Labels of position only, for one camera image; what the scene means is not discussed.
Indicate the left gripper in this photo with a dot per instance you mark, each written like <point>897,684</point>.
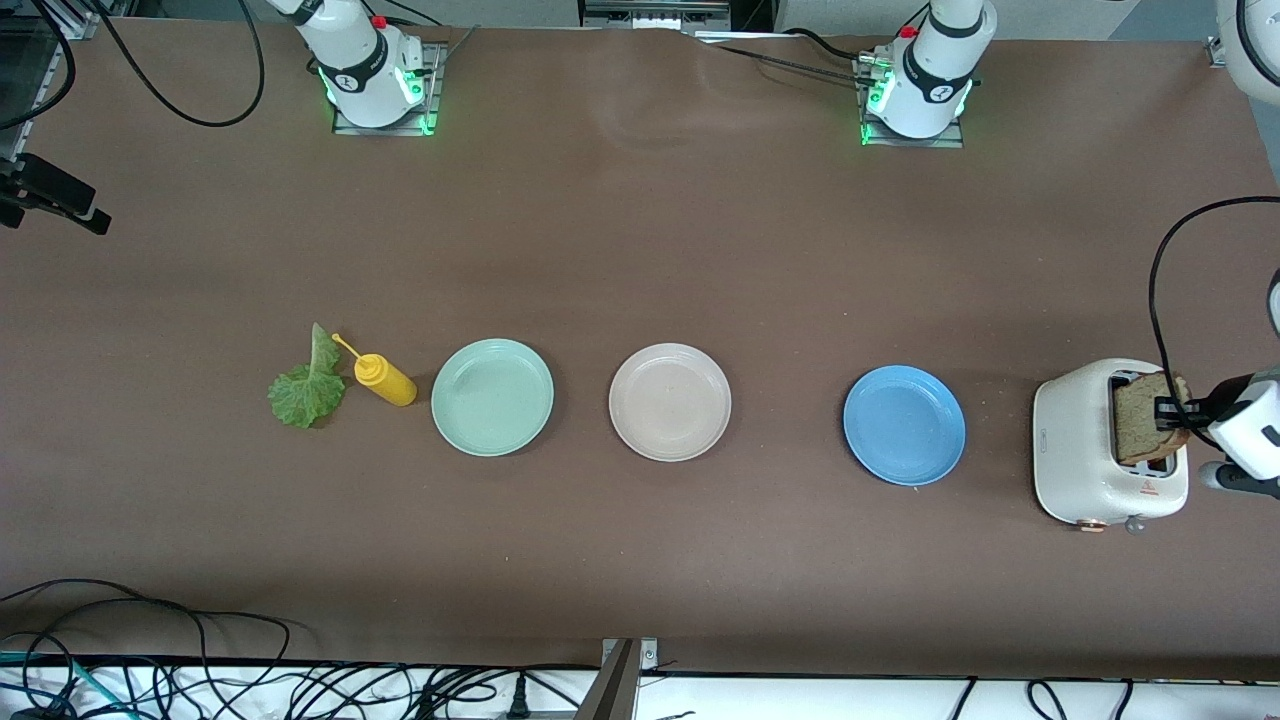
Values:
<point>1226,394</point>

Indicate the green lettuce leaf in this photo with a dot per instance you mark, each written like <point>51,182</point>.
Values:
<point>305,390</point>

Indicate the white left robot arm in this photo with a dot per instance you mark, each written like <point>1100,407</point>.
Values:
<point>935,70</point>

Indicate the blue plate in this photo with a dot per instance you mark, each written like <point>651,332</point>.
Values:
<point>904,425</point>

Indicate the mint green plate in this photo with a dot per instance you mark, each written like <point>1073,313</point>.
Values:
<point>492,398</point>

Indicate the beige plate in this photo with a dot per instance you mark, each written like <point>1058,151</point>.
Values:
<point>670,402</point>

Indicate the white toaster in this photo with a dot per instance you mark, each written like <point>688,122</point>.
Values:
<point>1075,450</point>

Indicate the yellow mustard squeeze bottle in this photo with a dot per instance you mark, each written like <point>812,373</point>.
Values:
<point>385,380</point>

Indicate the white flat strip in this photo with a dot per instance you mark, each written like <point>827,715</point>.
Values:
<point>740,37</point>

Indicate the dark equipment box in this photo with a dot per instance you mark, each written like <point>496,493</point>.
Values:
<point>655,12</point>

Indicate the black power plug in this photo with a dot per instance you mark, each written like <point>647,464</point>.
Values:
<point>518,705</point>

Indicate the aluminium frame rack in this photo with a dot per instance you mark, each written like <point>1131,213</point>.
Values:
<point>20,90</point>

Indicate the silver corner bracket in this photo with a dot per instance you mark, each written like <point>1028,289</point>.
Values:
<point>1215,52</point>

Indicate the aluminium profile bracket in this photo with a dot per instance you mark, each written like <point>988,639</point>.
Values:
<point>615,690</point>

